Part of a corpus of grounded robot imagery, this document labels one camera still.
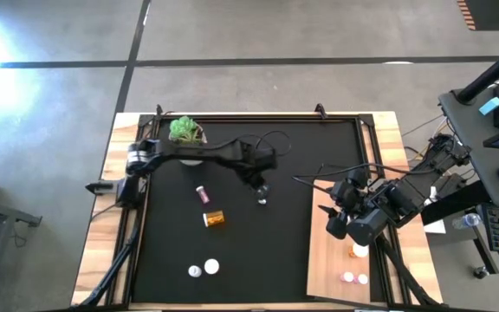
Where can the black desk leg bar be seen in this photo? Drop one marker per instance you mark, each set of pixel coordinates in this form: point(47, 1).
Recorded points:
point(453, 207)

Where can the black floor mat striped edge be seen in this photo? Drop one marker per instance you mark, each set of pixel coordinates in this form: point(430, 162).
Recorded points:
point(492, 15)

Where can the black power strip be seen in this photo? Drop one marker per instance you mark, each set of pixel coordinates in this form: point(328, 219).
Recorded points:
point(453, 184)

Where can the black aluminium table frame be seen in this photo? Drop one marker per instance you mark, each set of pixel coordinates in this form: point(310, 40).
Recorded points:
point(275, 116)

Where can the black table mat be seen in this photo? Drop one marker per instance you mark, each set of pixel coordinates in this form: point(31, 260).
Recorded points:
point(267, 260)

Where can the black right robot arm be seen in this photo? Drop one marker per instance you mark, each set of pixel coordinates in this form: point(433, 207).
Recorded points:
point(414, 186)

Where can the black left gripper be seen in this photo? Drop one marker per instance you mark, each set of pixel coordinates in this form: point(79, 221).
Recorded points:
point(256, 162)

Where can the blue sticky note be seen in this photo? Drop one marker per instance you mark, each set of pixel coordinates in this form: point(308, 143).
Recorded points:
point(490, 106)

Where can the white paper label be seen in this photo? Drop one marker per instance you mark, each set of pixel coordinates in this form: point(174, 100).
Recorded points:
point(432, 194)

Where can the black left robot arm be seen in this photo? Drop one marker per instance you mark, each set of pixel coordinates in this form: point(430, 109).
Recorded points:
point(197, 151)

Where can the clear water bottle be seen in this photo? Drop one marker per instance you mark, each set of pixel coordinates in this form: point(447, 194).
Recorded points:
point(466, 221)

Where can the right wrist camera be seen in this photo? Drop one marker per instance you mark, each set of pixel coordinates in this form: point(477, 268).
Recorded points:
point(358, 177)

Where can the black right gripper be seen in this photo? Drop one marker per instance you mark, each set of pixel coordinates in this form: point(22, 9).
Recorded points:
point(349, 197)

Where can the black clamp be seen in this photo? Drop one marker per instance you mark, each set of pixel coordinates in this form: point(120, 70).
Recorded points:
point(320, 110)
point(159, 109)

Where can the white capped pill bottle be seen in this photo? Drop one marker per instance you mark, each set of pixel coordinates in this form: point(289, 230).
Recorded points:
point(195, 271)

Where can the black pole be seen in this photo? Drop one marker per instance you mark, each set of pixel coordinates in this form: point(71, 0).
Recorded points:
point(492, 73)

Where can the large orange pill bottle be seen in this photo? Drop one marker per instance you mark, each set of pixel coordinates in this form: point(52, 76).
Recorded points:
point(211, 266)

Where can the black caster wheel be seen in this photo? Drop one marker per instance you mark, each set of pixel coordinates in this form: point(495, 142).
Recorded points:
point(480, 273)

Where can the succulent in patterned white pot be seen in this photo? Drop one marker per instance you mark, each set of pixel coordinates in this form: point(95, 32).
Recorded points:
point(184, 130)

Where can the white paper sheet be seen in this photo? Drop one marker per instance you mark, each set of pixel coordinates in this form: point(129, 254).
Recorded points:
point(436, 227)

